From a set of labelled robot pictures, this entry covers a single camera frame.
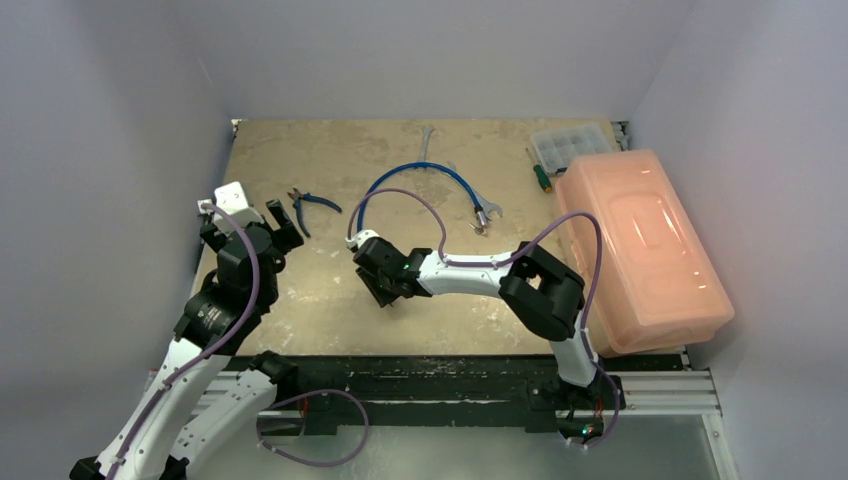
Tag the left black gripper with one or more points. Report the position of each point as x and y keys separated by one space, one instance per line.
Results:
x=285 y=236

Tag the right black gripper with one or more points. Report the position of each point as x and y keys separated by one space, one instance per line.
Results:
x=379 y=277

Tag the blue cable lock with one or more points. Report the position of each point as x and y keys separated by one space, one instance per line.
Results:
x=417 y=174

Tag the silver key bunch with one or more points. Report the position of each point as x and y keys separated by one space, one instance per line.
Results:
x=478 y=229

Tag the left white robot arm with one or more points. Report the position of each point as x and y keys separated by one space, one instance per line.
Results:
x=162 y=440

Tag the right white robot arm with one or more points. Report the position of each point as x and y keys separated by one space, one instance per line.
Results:
x=549 y=298

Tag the large silver wrench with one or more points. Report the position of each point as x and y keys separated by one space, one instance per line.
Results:
x=483 y=209

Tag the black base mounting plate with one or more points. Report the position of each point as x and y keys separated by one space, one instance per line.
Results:
x=493 y=391

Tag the small silver wrench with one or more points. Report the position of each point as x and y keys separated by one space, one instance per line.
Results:
x=427 y=131

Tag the clear compartment organizer box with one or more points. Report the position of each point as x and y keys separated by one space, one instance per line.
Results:
x=556 y=149

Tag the orange translucent plastic toolbox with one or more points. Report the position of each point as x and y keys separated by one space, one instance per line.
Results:
x=657 y=287

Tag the blue handled pliers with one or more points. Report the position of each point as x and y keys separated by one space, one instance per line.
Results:
x=299 y=198

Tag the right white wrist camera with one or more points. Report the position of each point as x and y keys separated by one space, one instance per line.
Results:
x=357 y=240

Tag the black clamp handle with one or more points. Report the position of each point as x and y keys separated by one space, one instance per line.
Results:
x=198 y=258

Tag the green handled screwdriver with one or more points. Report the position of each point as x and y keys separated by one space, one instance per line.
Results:
x=542 y=178

